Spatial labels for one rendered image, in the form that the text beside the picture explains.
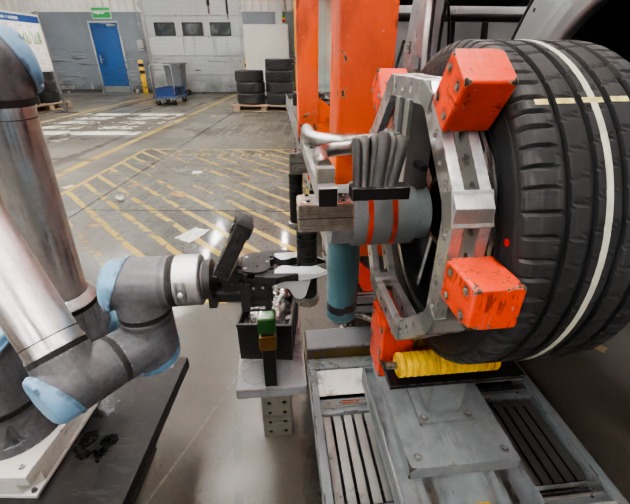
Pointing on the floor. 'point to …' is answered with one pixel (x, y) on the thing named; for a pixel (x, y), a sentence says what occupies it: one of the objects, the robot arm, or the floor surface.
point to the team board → (26, 25)
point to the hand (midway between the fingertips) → (318, 263)
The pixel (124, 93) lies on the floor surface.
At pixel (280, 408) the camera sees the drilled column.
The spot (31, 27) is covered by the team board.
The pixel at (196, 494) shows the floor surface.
